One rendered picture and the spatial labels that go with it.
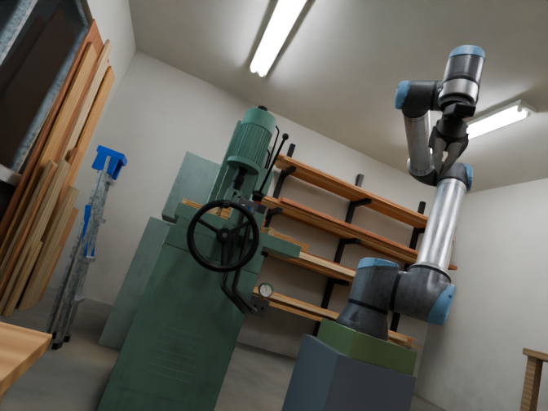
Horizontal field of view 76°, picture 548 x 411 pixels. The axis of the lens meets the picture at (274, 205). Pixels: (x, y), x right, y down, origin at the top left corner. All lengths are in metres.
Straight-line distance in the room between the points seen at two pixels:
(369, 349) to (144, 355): 0.89
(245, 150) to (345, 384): 1.11
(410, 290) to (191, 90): 3.62
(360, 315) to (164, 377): 0.83
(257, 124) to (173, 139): 2.46
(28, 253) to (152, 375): 1.46
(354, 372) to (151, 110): 3.64
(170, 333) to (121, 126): 3.01
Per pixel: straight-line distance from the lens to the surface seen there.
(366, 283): 1.34
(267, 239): 1.61
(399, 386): 1.34
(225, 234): 1.38
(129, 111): 4.30
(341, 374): 1.22
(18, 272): 2.77
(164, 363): 1.62
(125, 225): 4.02
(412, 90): 1.22
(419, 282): 1.33
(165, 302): 1.58
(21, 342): 0.53
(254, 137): 1.78
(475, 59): 1.12
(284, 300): 3.71
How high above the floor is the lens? 0.68
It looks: 13 degrees up
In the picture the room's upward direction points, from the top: 18 degrees clockwise
